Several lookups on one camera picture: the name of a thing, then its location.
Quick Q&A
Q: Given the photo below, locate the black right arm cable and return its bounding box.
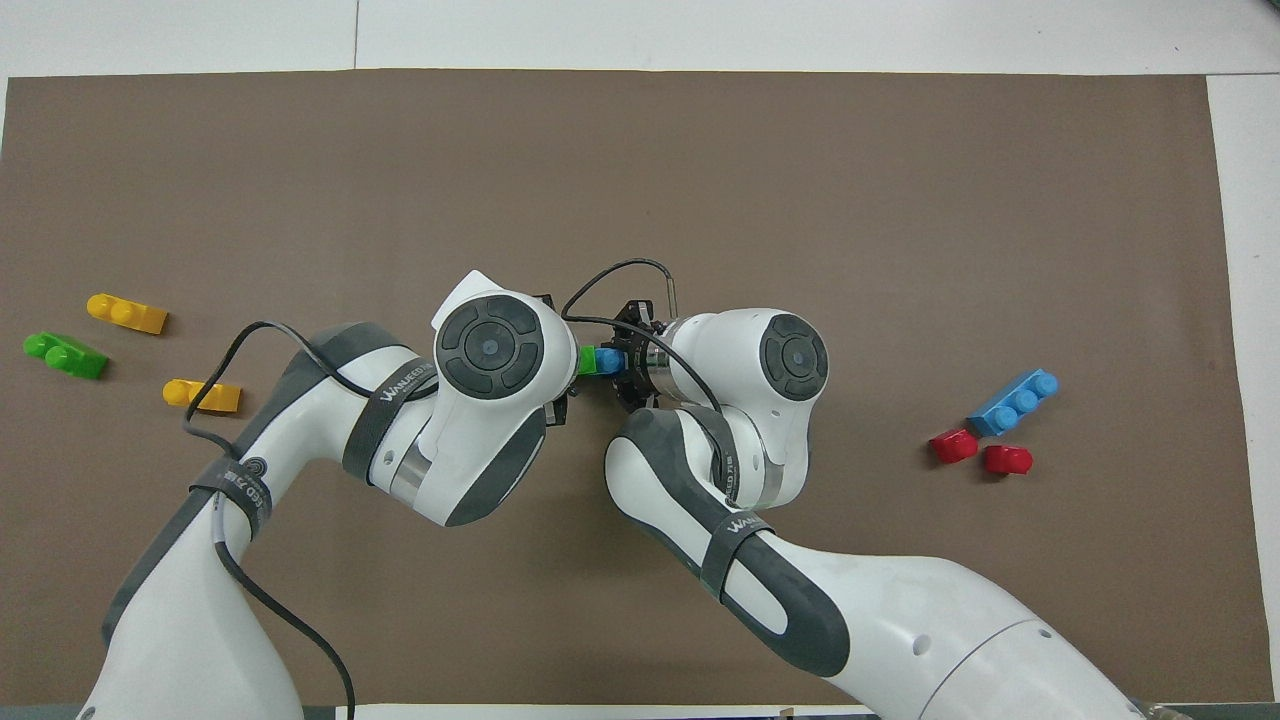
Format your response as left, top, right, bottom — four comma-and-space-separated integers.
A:
561, 259, 727, 417

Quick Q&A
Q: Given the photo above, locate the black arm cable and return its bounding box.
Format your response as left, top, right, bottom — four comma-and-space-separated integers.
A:
561, 259, 727, 417
182, 320, 441, 720

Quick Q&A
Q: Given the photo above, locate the brown table mat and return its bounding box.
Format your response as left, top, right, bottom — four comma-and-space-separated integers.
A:
0, 68, 1273, 707

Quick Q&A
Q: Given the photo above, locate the yellow two-stud block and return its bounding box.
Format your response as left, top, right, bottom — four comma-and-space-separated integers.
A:
162, 378, 242, 414
87, 293, 169, 335

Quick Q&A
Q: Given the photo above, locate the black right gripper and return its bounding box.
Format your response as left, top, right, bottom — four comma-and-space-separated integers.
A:
602, 298, 669, 413

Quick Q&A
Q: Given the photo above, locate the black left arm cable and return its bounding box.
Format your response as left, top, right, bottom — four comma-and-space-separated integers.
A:
182, 320, 441, 720

